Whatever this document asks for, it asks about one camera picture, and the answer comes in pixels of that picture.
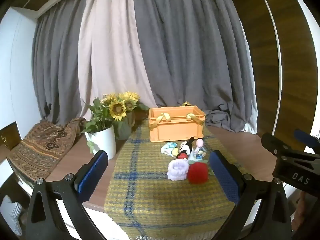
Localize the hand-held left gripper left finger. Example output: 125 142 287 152
24 150 110 240

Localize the sunflower bouquet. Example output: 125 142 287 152
101 92 150 122

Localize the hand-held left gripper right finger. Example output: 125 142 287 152
209 150 293 240

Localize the brown patterned cloth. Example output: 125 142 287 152
9 117 87 183

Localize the black mouse plush toy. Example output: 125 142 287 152
171 137 195 160

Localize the green leafy plant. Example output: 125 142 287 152
81 97 116 154

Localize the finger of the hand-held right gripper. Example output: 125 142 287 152
261 132 320 161
294 129 320 148

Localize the grey curtain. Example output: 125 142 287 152
31 0 99 120
132 0 256 133

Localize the orange plastic crate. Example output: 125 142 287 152
148 102 206 143

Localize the pale pink curtain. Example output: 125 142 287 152
77 0 160 110

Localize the red fluffy pompom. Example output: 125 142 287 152
187 162 209 183

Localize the printed cartoon cloth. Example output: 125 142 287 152
189 146 208 163

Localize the grey-green flower vase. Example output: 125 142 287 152
115 112 137 140

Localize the striped cushion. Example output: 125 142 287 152
0 196 23 236

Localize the small illustrated card box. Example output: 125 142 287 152
161 142 178 155

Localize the yellow plaid table runner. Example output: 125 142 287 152
104 119 253 240

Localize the white plant pot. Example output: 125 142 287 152
84 125 117 159

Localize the white sheer curtain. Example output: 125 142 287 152
243 39 258 134

